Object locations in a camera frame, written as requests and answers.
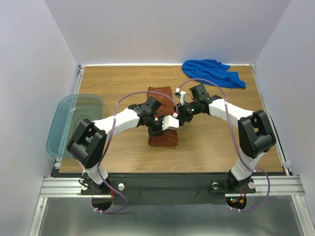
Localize brown towel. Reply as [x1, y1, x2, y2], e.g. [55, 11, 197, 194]
[147, 86, 179, 148]

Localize blue towel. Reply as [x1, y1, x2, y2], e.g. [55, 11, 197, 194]
[182, 59, 246, 89]

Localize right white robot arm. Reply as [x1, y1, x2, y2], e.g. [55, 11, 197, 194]
[175, 84, 276, 192]

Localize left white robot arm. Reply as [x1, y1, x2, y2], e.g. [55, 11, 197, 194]
[66, 96, 165, 194]

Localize teal plastic bin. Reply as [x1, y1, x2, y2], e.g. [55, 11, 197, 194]
[46, 94, 104, 158]

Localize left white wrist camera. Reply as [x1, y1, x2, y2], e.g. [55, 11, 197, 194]
[162, 115, 179, 131]

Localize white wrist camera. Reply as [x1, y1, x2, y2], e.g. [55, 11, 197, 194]
[162, 115, 179, 131]
[174, 88, 187, 105]

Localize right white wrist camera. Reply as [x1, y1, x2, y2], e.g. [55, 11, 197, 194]
[174, 88, 187, 105]

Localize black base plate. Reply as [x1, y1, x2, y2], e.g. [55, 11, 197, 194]
[79, 173, 256, 208]

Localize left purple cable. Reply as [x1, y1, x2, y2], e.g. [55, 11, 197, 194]
[93, 91, 180, 214]

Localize purple cable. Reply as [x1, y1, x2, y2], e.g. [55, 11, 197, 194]
[175, 78, 271, 212]
[93, 91, 180, 214]

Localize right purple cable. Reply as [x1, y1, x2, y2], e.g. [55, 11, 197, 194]
[175, 78, 271, 212]

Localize aluminium frame rail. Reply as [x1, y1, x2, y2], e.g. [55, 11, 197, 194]
[39, 176, 306, 198]

